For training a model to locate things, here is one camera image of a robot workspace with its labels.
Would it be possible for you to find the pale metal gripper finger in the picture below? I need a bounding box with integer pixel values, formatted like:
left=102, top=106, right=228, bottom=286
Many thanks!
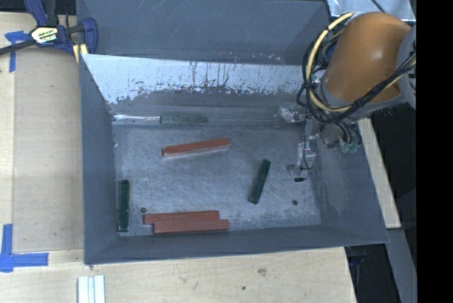
left=286, top=161, right=312, bottom=183
left=296, top=142, right=318, bottom=171

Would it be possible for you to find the dark green flat block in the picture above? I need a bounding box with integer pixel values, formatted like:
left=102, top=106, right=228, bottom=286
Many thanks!
left=117, top=179, right=131, bottom=233
left=247, top=159, right=272, bottom=205
left=160, top=114, right=209, bottom=126

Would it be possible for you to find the grey metal bin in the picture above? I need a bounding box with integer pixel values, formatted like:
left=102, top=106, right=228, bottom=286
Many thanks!
left=74, top=0, right=391, bottom=265

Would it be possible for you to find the red-brown flat block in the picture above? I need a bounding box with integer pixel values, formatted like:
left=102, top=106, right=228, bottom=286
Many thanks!
left=152, top=219, right=230, bottom=235
left=142, top=210, right=221, bottom=225
left=161, top=137, right=232, bottom=159

